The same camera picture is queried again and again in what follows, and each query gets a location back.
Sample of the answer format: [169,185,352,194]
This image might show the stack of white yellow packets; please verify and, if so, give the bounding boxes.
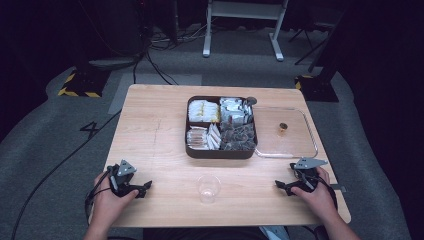
[187,99,221,124]

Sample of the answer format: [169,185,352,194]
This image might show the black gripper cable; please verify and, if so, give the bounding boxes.
[84,169,112,216]

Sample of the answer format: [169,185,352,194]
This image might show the clear plastic cup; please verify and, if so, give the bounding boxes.
[196,174,222,205]

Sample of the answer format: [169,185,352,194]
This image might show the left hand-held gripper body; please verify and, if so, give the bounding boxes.
[106,159,142,198]

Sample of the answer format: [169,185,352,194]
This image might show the pile of dark tea packets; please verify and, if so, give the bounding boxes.
[219,122,257,152]

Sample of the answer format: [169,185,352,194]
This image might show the brown compartment box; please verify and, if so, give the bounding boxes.
[184,95,259,160]

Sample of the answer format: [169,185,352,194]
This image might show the black yellow striped stand base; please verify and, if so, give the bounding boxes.
[57,67,112,99]
[294,74,340,103]

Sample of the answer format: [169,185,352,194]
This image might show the bundle of floor cables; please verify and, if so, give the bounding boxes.
[132,23,214,86]

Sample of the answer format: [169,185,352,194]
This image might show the row of white packets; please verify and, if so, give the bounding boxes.
[206,123,222,151]

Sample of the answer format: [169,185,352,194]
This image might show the black floor cable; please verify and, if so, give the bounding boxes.
[10,109,122,240]

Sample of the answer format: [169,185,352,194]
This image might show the stack of clear packets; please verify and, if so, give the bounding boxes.
[186,125,210,151]

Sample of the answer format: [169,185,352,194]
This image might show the person's right hand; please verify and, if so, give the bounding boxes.
[290,166,338,223]

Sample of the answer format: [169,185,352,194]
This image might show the black tripod stand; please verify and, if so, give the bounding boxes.
[287,25,323,66]

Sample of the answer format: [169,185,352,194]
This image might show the white desk frame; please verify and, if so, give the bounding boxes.
[202,0,290,63]

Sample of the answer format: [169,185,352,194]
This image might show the clear lid with wooden knob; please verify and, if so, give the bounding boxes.
[252,106,319,160]

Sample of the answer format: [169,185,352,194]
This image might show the person's left hand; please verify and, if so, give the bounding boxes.
[89,171,141,232]

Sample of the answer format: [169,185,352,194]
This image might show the person's dark clothing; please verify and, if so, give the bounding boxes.
[142,225,268,240]

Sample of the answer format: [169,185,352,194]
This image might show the stack of silver packets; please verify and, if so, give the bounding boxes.
[219,96,254,126]

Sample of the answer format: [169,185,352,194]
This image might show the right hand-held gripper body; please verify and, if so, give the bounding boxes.
[289,157,329,194]

